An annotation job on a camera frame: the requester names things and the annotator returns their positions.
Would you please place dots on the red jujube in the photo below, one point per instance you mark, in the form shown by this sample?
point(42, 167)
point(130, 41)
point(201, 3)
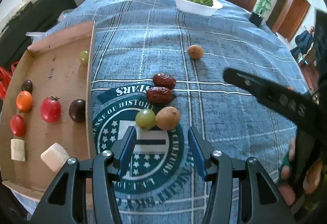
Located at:
point(164, 80)
point(159, 95)

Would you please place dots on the right hand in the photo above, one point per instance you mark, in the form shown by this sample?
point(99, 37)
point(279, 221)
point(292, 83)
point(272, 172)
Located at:
point(312, 181)

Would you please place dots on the brown wooden door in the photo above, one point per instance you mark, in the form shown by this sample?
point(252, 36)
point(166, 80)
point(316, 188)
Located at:
point(294, 19)

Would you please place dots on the white bread cube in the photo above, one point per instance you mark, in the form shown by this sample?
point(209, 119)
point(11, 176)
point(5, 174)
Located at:
point(18, 152)

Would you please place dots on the black sofa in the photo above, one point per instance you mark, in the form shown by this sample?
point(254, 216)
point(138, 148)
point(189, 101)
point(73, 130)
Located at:
point(35, 17)

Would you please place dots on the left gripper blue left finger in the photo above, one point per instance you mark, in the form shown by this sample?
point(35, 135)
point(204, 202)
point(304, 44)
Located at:
point(123, 153)

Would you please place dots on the large red tomato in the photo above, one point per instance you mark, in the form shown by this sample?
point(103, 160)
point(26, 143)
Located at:
point(50, 109)
point(18, 126)

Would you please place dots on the green grape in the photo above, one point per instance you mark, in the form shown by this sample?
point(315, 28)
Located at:
point(145, 119)
point(84, 57)

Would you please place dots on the brown longan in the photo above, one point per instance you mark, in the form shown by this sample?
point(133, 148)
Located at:
point(195, 52)
point(167, 118)

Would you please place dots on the brown cardboard tray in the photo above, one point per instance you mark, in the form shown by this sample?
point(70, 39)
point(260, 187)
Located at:
point(53, 66)

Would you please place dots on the blue plaid tablecloth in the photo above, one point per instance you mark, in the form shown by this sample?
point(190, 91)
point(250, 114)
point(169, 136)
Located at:
point(135, 39)

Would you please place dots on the orange tangerine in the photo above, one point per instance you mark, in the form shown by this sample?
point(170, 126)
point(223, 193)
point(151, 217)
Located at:
point(24, 101)

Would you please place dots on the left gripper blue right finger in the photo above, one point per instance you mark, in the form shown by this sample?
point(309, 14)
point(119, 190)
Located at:
point(201, 152)

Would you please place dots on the small dark grape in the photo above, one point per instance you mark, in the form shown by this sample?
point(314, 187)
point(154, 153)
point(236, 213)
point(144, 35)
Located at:
point(27, 85)

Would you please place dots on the clear plastic bag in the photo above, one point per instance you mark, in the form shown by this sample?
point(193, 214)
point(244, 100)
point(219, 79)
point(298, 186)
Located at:
point(36, 36)

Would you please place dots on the dark purple plum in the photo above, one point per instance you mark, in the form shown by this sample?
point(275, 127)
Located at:
point(77, 110)

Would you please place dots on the person in dark coat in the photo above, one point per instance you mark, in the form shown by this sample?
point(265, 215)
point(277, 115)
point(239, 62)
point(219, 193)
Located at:
point(303, 43)

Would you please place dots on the small black box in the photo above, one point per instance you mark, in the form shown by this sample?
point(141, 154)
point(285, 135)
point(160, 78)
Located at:
point(256, 19)

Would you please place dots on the beige cheese block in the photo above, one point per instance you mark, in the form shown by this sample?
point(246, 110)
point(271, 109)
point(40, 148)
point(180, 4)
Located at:
point(54, 157)

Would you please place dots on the white bowl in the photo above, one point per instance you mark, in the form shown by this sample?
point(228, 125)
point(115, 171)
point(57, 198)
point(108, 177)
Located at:
point(190, 7)

